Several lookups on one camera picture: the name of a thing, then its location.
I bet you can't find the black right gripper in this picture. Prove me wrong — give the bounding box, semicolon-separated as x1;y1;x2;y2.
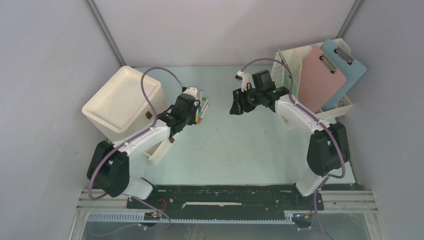
230;85;264;115

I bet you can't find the green clipboard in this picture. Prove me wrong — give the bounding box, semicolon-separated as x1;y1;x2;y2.
278;49;292;89

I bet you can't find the white drawer cabinet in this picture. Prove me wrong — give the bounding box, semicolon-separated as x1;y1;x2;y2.
81;65;176;166

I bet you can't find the pink clipboard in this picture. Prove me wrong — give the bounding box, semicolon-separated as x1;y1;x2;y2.
297;45;346;113

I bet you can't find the blue clipboard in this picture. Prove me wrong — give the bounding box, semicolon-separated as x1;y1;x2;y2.
321;39;367;112

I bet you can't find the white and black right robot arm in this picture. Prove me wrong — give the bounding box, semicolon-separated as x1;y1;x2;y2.
229;70;351;209

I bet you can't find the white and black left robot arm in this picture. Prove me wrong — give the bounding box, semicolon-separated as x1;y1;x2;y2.
86;93;201;208

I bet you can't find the white marker brown tip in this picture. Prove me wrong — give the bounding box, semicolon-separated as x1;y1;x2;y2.
196;104;209;124

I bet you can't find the white marker green tip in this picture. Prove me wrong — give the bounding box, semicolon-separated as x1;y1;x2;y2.
199;99;209;113

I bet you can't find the white perforated file organizer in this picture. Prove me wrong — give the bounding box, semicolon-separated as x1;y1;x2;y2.
271;38;354;131

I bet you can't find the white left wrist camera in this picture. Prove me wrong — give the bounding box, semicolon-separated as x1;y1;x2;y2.
182;87;200;99

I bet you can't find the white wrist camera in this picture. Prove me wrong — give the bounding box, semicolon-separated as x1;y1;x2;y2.
235;70;255;92
182;87;200;99

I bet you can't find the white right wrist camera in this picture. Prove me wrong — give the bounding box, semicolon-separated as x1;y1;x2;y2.
235;70;255;92

